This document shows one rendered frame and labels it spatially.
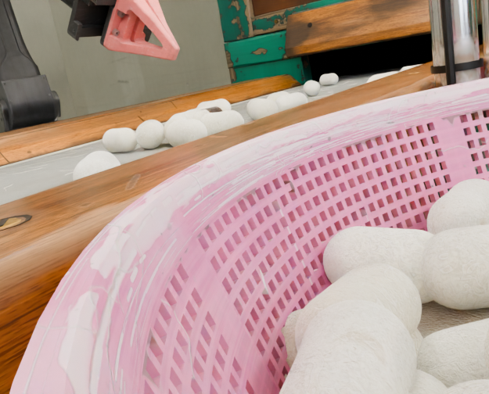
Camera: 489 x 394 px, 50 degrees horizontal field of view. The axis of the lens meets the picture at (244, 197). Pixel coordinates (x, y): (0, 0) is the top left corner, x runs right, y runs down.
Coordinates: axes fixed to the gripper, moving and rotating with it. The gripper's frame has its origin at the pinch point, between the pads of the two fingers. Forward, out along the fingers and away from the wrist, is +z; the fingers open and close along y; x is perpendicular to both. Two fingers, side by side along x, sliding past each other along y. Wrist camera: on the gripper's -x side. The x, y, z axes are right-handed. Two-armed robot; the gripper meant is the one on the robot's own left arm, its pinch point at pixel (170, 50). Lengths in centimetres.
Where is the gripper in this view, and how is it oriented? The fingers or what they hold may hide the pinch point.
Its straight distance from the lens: 56.3
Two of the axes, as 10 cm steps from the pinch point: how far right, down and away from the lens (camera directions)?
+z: 7.4, 6.1, -2.8
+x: -4.0, 7.4, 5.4
